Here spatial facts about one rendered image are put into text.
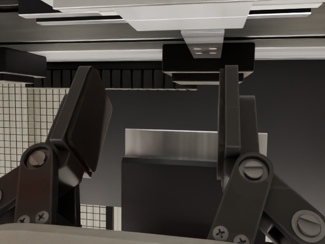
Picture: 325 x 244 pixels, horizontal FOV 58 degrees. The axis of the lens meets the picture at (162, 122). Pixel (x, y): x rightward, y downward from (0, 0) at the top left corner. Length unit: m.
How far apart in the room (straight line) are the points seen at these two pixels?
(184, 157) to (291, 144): 0.54
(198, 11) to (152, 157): 0.10
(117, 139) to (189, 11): 0.59
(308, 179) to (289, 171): 0.05
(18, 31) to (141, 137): 0.38
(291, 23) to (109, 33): 0.27
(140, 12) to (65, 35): 0.32
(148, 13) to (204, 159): 0.11
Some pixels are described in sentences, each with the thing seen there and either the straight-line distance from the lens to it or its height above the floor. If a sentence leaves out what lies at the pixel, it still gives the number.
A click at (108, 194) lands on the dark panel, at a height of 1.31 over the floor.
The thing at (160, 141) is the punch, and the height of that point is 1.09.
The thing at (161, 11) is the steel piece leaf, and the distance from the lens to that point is 0.20.
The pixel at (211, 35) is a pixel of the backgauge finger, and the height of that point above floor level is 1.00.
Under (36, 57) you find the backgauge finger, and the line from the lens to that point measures 0.56.
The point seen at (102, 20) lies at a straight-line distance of 0.24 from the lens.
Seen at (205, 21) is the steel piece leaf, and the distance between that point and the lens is 0.22.
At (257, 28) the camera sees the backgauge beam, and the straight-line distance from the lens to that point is 0.46.
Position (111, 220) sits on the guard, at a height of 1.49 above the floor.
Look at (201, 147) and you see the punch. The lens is 0.21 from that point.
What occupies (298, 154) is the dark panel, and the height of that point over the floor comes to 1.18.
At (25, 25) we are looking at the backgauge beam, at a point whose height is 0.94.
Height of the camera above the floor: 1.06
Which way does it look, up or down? 5 degrees up
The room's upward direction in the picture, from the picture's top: 179 degrees counter-clockwise
